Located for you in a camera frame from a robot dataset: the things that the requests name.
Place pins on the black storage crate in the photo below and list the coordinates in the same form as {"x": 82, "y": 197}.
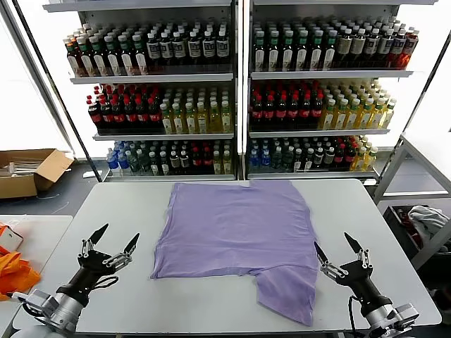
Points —
{"x": 394, "y": 218}

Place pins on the small white orange box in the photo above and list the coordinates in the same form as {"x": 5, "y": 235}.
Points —
{"x": 12, "y": 241}

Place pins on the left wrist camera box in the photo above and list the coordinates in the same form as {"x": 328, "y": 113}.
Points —
{"x": 35, "y": 299}

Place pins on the black diagonal frame pole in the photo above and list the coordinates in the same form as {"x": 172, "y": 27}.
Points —
{"x": 54, "y": 84}
{"x": 416, "y": 105}

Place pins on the dark bottle blue label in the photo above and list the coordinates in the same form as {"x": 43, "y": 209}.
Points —
{"x": 398, "y": 47}

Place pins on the yellow drink bottle green label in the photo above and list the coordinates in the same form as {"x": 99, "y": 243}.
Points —
{"x": 178, "y": 121}
{"x": 377, "y": 117}
{"x": 364, "y": 117}
{"x": 387, "y": 117}
{"x": 226, "y": 119}
{"x": 214, "y": 119}
{"x": 353, "y": 117}
{"x": 217, "y": 164}
{"x": 190, "y": 120}
{"x": 165, "y": 121}
{"x": 328, "y": 118}
{"x": 370, "y": 160}
{"x": 202, "y": 120}
{"x": 227, "y": 163}
{"x": 341, "y": 118}
{"x": 359, "y": 161}

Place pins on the red drink bottle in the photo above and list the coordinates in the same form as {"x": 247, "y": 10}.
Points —
{"x": 410, "y": 49}

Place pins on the grey diagonal frame beam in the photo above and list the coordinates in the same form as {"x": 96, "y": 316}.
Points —
{"x": 54, "y": 118}

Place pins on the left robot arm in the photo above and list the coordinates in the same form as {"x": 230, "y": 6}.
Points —
{"x": 63, "y": 313}

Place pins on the purple t-shirt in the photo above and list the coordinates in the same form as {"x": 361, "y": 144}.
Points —
{"x": 229, "y": 229}

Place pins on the red packaged item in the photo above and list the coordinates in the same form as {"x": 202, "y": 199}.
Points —
{"x": 405, "y": 220}

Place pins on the cola bottle red cap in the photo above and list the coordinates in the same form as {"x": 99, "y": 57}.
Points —
{"x": 292, "y": 112}
{"x": 257, "y": 112}
{"x": 141, "y": 114}
{"x": 304, "y": 112}
{"x": 129, "y": 115}
{"x": 268, "y": 112}
{"x": 196, "y": 161}
{"x": 106, "y": 115}
{"x": 207, "y": 161}
{"x": 350, "y": 156}
{"x": 94, "y": 116}
{"x": 280, "y": 112}
{"x": 118, "y": 115}
{"x": 153, "y": 114}
{"x": 316, "y": 111}
{"x": 339, "y": 157}

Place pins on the grey white crumpled cloth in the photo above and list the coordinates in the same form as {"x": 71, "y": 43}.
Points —
{"x": 426, "y": 218}

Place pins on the open cardboard box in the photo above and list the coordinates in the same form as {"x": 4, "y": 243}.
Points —
{"x": 21, "y": 184}

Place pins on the grey metal frame table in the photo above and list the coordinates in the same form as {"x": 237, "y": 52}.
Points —
{"x": 415, "y": 193}

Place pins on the metal shelf unit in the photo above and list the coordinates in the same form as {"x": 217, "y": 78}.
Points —
{"x": 151, "y": 78}
{"x": 331, "y": 74}

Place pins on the green clear bottle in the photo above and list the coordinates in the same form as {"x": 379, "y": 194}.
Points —
{"x": 288, "y": 160}
{"x": 277, "y": 160}
{"x": 134, "y": 163}

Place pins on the blue water bottle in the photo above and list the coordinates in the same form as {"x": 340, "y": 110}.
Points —
{"x": 254, "y": 161}
{"x": 264, "y": 161}
{"x": 122, "y": 163}
{"x": 112, "y": 162}

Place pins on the red tea bottle white label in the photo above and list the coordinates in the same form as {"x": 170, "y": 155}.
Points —
{"x": 72, "y": 61}

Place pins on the dark tea bottle green cap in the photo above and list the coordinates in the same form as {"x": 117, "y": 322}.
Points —
{"x": 98, "y": 60}
{"x": 316, "y": 52}
{"x": 126, "y": 59}
{"x": 85, "y": 60}
{"x": 112, "y": 60}
{"x": 330, "y": 51}
{"x": 288, "y": 53}
{"x": 302, "y": 52}
{"x": 273, "y": 53}
{"x": 140, "y": 59}
{"x": 259, "y": 53}

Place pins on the orange cloth bag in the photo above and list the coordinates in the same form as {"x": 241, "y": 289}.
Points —
{"x": 14, "y": 278}

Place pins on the small white floor object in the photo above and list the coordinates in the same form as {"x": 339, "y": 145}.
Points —
{"x": 88, "y": 174}

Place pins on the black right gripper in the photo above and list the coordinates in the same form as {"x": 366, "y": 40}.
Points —
{"x": 361, "y": 281}

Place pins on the dark shoe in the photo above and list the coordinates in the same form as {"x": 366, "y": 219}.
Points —
{"x": 443, "y": 295}

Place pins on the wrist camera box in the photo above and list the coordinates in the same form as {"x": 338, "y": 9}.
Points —
{"x": 405, "y": 315}
{"x": 35, "y": 299}

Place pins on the dark bottle grey label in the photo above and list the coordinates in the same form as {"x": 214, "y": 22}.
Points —
{"x": 179, "y": 50}
{"x": 222, "y": 48}
{"x": 194, "y": 49}
{"x": 386, "y": 46}
{"x": 153, "y": 51}
{"x": 372, "y": 46}
{"x": 166, "y": 50}
{"x": 208, "y": 49}

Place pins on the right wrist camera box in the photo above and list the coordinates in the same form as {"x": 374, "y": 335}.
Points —
{"x": 405, "y": 315}

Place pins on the dark bottle white cap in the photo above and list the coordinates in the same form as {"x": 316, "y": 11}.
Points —
{"x": 164, "y": 164}
{"x": 184, "y": 162}
{"x": 329, "y": 158}
{"x": 154, "y": 164}
{"x": 174, "y": 162}
{"x": 319, "y": 159}
{"x": 298, "y": 162}
{"x": 308, "y": 162}

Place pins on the dark bottle beige label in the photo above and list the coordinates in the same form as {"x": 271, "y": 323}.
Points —
{"x": 344, "y": 47}
{"x": 358, "y": 46}

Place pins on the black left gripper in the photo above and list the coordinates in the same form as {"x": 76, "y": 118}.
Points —
{"x": 88, "y": 274}

